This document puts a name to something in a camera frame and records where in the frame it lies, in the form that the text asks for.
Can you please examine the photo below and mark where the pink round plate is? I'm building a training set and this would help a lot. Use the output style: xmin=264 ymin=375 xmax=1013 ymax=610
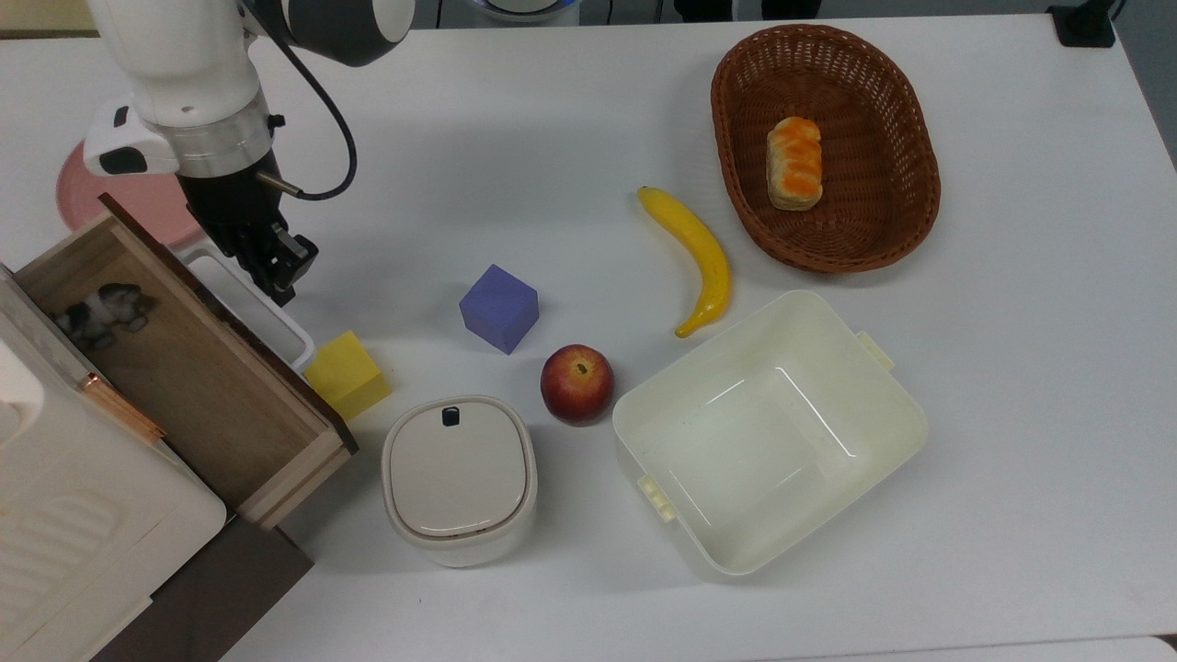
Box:
xmin=57 ymin=143 xmax=205 ymax=249

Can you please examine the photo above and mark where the beige side table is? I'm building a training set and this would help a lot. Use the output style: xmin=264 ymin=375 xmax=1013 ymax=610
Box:
xmin=0 ymin=0 xmax=100 ymax=39

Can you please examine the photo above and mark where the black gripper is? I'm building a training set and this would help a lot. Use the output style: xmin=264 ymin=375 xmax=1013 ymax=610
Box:
xmin=177 ymin=152 xmax=319 ymax=309

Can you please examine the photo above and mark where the black table clamp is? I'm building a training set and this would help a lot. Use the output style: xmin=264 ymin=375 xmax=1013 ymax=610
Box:
xmin=1046 ymin=0 xmax=1125 ymax=49

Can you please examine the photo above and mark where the cream plastic bin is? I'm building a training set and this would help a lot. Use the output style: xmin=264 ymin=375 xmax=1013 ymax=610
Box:
xmin=612 ymin=290 xmax=929 ymax=578

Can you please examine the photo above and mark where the golden bread loaf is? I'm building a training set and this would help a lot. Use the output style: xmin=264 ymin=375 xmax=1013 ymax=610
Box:
xmin=766 ymin=116 xmax=825 ymax=212

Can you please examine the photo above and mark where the purple cube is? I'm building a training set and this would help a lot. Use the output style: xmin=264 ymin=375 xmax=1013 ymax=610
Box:
xmin=459 ymin=264 xmax=541 ymax=356

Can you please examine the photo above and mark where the brown wicker basket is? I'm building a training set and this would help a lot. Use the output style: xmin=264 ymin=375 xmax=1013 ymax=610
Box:
xmin=711 ymin=24 xmax=943 ymax=274

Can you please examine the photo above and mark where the white lidded container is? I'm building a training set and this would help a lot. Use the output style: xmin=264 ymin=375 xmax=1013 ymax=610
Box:
xmin=381 ymin=395 xmax=539 ymax=568

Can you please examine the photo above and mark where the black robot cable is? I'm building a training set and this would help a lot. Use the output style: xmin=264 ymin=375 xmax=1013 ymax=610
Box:
xmin=244 ymin=0 xmax=359 ymax=202

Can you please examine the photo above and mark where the grey and white toy dog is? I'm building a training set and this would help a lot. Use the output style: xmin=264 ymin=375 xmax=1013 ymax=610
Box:
xmin=55 ymin=282 xmax=151 ymax=350

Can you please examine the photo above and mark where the cream ridged plastic appliance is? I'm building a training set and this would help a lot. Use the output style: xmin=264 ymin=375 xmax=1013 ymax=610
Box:
xmin=0 ymin=265 xmax=227 ymax=662

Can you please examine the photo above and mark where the yellow banana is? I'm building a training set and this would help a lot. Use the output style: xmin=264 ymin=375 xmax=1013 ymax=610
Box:
xmin=637 ymin=186 xmax=734 ymax=339

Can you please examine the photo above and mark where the wooden drawer with brown front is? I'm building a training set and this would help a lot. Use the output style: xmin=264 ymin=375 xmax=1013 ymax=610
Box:
xmin=14 ymin=193 xmax=360 ymax=531

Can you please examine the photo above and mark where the dark brown cabinet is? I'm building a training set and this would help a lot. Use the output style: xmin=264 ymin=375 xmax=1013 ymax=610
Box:
xmin=92 ymin=513 xmax=314 ymax=662

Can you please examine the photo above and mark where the copper bar handle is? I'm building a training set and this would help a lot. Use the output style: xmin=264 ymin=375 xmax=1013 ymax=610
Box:
xmin=76 ymin=372 xmax=168 ymax=444

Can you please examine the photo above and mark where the yellow cube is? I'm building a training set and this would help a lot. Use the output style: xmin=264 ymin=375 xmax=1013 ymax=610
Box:
xmin=304 ymin=331 xmax=394 ymax=422

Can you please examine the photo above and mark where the red apple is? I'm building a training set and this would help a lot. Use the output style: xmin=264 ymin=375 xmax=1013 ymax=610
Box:
xmin=540 ymin=344 xmax=616 ymax=427

